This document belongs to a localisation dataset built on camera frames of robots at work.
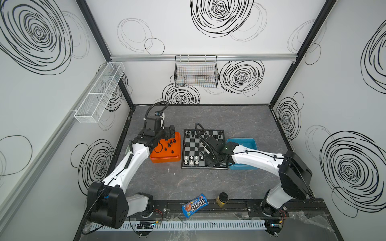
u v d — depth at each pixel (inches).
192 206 29.0
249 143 38.2
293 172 18.9
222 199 27.0
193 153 36.0
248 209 29.1
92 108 28.7
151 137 24.4
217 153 25.3
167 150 37.6
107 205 15.5
